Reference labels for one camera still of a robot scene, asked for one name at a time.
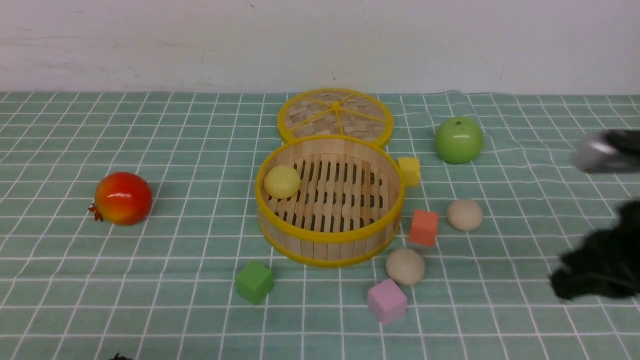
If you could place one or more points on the woven bamboo steamer lid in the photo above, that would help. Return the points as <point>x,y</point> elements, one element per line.
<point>336,111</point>

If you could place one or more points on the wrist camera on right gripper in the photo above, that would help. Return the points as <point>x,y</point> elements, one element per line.
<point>610,151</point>

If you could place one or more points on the green apple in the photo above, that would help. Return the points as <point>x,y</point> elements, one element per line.
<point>459,140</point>

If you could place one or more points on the yellow cube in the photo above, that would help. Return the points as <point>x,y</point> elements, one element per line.
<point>410,168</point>

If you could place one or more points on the pink cube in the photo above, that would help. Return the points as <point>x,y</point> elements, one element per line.
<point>386,301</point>

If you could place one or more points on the bamboo steamer tray yellow rim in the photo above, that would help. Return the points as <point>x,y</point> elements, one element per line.
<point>347,208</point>

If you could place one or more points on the yellow bun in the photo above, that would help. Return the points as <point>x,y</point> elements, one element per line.
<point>282,182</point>

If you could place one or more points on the red pomegranate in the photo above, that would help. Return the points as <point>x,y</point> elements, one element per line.
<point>122,198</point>

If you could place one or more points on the white bun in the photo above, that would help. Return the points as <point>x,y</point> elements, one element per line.
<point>405,266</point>
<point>465,214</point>

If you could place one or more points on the orange cube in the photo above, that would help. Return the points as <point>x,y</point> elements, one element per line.
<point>424,228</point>

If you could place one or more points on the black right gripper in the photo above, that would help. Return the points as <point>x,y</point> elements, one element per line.
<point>606,263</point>

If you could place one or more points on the green cube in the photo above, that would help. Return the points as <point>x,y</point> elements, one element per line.
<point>254,282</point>

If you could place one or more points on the white bun front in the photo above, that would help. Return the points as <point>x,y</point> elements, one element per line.
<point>405,266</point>

